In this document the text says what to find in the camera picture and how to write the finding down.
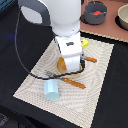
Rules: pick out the woven beige placemat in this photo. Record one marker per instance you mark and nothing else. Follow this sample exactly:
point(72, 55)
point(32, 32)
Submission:
point(74, 104)

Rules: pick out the red tomato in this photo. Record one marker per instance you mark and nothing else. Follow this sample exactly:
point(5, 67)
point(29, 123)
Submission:
point(97, 13)

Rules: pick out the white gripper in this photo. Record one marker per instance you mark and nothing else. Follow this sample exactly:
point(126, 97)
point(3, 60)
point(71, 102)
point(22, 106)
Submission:
point(71, 50)

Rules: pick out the orange bread loaf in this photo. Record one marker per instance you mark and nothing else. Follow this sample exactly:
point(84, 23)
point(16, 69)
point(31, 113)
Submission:
point(61, 62)

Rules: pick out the beige bowl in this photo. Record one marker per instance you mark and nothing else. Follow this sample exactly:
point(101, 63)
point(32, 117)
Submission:
point(123, 16)

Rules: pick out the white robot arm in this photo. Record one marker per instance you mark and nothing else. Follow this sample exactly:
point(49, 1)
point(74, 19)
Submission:
point(63, 16)

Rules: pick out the grey cooking pot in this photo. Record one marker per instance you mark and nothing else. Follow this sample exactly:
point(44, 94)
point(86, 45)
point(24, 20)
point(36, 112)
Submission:
point(90, 8)

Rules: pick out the fork with orange handle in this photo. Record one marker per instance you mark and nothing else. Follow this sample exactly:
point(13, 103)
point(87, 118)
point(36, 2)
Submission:
point(66, 80)

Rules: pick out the knife with orange handle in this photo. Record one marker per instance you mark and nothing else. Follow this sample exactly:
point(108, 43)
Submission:
point(91, 59)

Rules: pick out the light blue cup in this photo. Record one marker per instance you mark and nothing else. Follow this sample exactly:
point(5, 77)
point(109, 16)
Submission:
point(51, 90)

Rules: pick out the yellow butter box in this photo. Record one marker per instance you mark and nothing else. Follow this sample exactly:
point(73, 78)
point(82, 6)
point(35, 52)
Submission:
point(84, 43)

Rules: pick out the round wooden plate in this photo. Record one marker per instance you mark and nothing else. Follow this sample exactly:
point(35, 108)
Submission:
point(63, 71)

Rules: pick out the brown stove top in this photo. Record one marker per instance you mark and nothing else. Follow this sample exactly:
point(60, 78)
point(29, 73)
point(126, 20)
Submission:
point(108, 28)

